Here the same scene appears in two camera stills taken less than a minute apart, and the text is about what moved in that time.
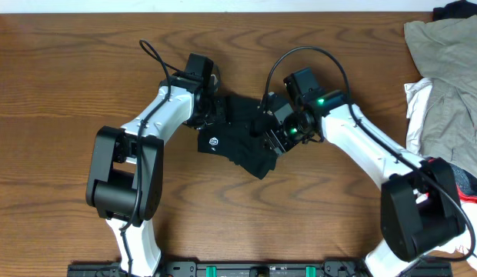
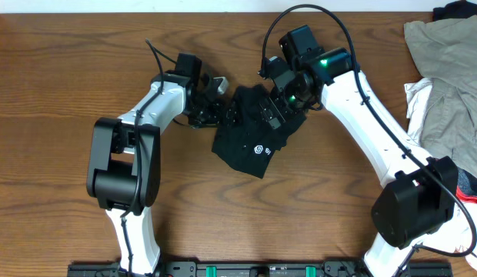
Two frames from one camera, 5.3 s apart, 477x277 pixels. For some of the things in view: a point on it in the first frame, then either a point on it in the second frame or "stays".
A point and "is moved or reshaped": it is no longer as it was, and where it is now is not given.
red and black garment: x=471 y=188 stays
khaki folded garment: x=451 y=52 stays
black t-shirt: x=235 y=141 is moved or reshaped
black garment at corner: x=456 y=10 stays
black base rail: x=259 y=268 stays
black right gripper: x=278 y=140 -> x=267 y=106
